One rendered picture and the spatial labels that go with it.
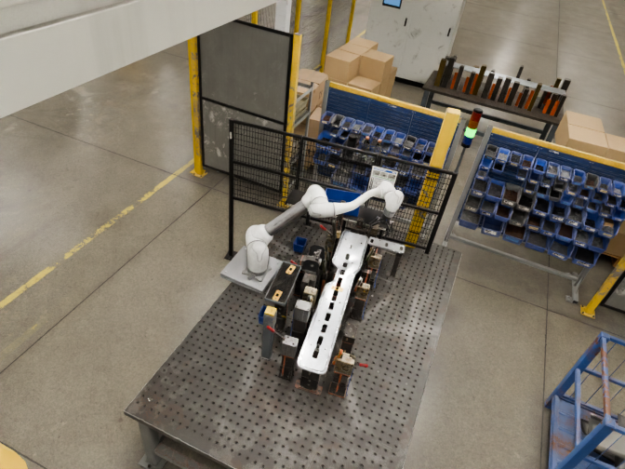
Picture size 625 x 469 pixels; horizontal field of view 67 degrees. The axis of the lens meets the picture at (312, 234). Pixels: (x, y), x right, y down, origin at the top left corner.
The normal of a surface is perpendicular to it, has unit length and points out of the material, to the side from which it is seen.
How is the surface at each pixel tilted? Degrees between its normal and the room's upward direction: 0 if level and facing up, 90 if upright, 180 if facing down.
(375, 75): 90
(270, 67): 90
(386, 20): 90
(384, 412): 0
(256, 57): 89
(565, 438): 0
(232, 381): 0
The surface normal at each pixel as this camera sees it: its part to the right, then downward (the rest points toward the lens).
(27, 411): 0.11, -0.76
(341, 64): -0.46, 0.53
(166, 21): 0.91, 0.33
